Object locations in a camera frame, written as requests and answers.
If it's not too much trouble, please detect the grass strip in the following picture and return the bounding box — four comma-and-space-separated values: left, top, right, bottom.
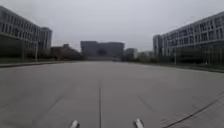
0, 58, 64, 66

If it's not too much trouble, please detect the small pale building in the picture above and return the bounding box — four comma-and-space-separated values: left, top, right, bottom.
124, 47, 139, 62

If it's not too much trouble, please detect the grey paved plaza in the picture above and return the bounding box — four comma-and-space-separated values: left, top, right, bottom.
0, 60, 224, 128

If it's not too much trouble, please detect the long grey building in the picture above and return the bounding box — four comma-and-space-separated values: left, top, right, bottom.
0, 5, 53, 61

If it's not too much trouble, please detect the dark wide building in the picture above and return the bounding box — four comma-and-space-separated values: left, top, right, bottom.
80, 40, 125, 62

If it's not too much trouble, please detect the robot's own part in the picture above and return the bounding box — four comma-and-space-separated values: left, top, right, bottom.
69, 120, 81, 128
133, 118, 145, 128

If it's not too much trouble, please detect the low brown building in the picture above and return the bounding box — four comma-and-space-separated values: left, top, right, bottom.
50, 43, 82, 62

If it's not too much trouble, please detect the row of bushes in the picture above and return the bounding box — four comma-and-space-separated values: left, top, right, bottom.
136, 50, 178, 65

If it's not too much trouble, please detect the long pale windowed building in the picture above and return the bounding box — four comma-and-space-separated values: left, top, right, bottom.
152, 11, 224, 66

